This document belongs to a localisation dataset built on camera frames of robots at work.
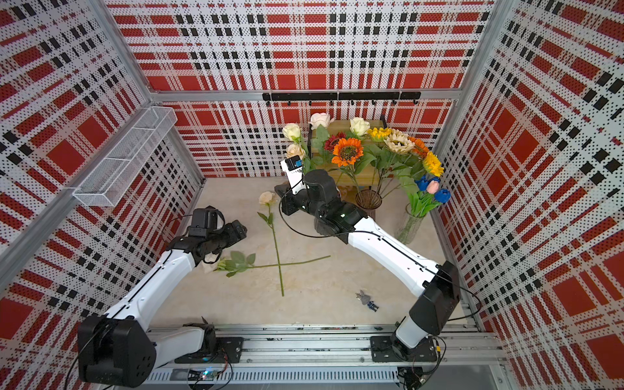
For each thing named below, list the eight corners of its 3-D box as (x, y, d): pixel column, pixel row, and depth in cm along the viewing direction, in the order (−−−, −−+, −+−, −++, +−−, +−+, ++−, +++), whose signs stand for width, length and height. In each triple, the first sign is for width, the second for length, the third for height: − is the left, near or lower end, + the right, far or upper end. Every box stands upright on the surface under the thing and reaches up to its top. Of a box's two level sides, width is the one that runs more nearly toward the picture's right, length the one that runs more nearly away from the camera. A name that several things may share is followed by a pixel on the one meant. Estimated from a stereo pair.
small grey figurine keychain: (354, 296, 87) (354, 294, 85) (359, 290, 88) (359, 288, 86) (374, 313, 83) (375, 312, 81) (379, 307, 84) (380, 305, 83)
